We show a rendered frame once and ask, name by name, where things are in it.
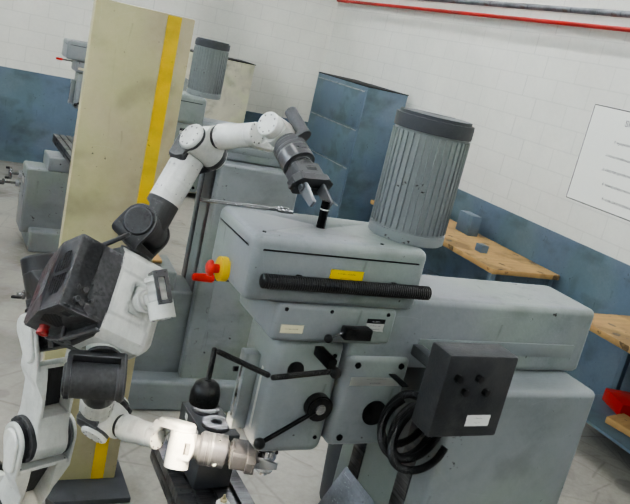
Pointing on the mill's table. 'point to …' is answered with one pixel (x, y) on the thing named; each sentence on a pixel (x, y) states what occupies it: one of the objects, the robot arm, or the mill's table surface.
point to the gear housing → (318, 320)
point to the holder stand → (197, 474)
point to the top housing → (312, 255)
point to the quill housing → (286, 391)
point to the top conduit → (344, 286)
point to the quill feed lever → (319, 407)
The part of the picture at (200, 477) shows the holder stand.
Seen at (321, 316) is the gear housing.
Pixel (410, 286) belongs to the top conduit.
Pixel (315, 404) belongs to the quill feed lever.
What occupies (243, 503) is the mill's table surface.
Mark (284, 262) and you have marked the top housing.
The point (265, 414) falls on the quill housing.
